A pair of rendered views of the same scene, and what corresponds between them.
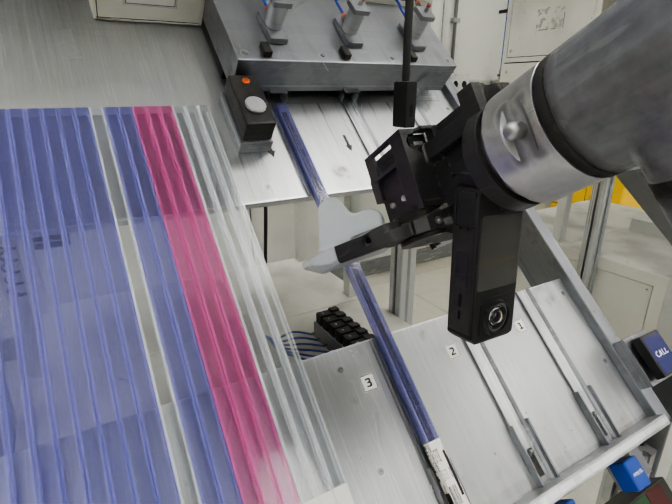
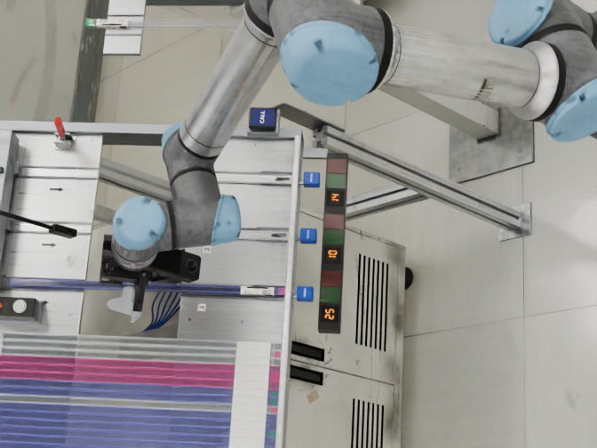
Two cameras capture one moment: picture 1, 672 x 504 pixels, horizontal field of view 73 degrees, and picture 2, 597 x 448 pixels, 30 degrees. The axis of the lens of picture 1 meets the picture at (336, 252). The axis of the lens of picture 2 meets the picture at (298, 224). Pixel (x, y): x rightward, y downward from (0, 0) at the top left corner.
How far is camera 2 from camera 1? 1.58 m
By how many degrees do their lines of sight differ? 20
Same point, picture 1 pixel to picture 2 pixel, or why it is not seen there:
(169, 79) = not seen: outside the picture
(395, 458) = (240, 311)
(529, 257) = not seen: hidden behind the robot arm
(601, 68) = (132, 255)
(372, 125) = (38, 217)
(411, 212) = (135, 280)
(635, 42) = (132, 252)
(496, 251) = (166, 260)
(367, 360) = (191, 302)
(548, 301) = not seen: hidden behind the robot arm
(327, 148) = (50, 261)
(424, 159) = (115, 268)
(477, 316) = (187, 275)
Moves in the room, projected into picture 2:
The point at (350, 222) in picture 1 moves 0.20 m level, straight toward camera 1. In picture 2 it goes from (124, 299) to (179, 348)
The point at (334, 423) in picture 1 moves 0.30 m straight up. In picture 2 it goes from (211, 334) to (67, 297)
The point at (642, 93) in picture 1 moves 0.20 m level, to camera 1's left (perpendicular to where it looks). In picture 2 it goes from (145, 253) to (95, 372)
